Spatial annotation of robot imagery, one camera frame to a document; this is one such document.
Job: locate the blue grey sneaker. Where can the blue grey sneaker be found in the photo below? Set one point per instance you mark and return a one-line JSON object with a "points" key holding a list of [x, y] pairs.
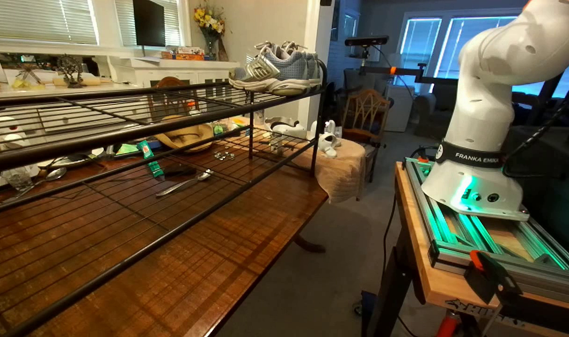
{"points": [[265, 49], [284, 75]]}

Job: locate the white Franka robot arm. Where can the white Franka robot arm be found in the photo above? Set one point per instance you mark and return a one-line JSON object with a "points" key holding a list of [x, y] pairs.
{"points": [[483, 105]]}

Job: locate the black metal shoe rack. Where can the black metal shoe rack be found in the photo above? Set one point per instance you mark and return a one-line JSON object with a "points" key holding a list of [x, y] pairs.
{"points": [[250, 124]]}

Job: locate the beige cloth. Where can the beige cloth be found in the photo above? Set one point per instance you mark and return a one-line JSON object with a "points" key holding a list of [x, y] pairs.
{"points": [[340, 169]]}

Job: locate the clear glass pebbles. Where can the clear glass pebbles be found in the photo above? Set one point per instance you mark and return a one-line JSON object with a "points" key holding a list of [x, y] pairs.
{"points": [[220, 154]]}

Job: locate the silver metal spoon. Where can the silver metal spoon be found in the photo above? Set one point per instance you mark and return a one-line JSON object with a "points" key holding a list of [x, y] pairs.
{"points": [[204, 174]]}

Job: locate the wooden dining chair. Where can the wooden dining chair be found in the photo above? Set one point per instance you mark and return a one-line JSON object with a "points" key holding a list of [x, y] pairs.
{"points": [[365, 113], [168, 84]]}

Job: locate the green tube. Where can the green tube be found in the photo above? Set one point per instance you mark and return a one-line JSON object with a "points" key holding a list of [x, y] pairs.
{"points": [[149, 161]]}

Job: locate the white sideboard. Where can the white sideboard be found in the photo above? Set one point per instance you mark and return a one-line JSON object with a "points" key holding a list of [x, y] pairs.
{"points": [[183, 64]]}

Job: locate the wooden workbench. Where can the wooden workbench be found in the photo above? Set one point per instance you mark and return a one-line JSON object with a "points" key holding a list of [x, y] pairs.
{"points": [[421, 249]]}

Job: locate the yellow flowers in vase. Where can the yellow flowers in vase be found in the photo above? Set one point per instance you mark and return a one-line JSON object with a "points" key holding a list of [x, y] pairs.
{"points": [[207, 21]]}

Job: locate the black flat screen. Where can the black flat screen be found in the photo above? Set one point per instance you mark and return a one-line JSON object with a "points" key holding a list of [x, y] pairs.
{"points": [[147, 21]]}

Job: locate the orange black clamp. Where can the orange black clamp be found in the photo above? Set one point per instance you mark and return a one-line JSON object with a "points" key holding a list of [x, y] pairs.
{"points": [[490, 277]]}

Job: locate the small potted plant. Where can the small potted plant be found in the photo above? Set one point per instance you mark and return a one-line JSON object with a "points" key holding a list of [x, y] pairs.
{"points": [[69, 71]]}

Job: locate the white window blind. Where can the white window blind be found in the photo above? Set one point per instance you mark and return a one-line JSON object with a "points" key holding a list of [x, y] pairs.
{"points": [[41, 19]]}

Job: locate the black camera on boom stand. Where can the black camera on boom stand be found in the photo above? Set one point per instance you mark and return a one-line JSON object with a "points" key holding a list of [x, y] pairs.
{"points": [[365, 40]]}

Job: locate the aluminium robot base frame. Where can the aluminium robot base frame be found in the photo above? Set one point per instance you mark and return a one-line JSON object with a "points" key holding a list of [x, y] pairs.
{"points": [[464, 240]]}

